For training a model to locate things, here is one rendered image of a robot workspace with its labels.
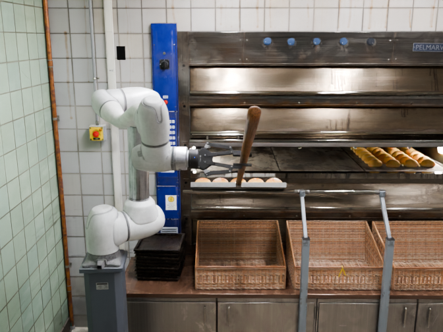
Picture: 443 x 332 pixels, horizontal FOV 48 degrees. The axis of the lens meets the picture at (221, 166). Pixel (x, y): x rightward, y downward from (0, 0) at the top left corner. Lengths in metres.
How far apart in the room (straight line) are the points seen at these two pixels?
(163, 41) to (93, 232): 1.37
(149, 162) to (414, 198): 2.25
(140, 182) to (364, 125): 1.61
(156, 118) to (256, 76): 1.61
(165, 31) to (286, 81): 0.83
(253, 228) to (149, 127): 1.83
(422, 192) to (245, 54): 1.52
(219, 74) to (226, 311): 1.49
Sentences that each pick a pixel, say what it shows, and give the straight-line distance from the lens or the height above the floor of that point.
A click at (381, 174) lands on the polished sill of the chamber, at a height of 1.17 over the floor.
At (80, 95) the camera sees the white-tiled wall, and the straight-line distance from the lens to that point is 3.42.
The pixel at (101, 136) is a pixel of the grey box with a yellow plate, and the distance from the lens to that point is 3.35.
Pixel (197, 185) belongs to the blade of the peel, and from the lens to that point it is 2.89.
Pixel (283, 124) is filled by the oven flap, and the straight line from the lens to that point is 3.32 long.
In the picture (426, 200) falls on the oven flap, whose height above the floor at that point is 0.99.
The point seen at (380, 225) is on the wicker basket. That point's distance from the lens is 3.60.
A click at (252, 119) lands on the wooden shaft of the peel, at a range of 1.12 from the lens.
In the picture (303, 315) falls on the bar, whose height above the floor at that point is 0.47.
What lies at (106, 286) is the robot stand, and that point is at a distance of 2.55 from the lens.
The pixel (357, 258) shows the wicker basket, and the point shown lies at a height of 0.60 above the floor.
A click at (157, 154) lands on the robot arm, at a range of 1.83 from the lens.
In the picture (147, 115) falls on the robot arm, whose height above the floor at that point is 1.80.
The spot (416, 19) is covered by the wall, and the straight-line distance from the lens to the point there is 3.47.
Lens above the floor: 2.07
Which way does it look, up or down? 14 degrees down
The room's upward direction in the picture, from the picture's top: straight up
